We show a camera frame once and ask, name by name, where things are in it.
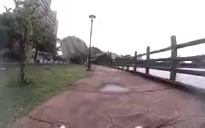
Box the slim young tree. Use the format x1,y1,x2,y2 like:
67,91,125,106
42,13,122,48
3,0,54,88

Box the wooden rail fence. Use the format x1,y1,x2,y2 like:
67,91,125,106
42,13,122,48
109,34,205,82

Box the grass strip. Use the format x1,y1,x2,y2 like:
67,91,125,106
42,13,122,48
0,63,95,128

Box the street lamp post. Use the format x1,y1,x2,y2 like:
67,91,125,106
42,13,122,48
86,14,97,72

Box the row of trees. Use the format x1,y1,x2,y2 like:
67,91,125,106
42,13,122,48
0,13,138,67

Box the water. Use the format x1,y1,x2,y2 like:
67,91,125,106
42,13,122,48
133,64,205,93

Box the red paved path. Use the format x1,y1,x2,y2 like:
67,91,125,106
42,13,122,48
8,64,205,128

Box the tall building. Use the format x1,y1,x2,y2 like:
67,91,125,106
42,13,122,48
33,0,60,38

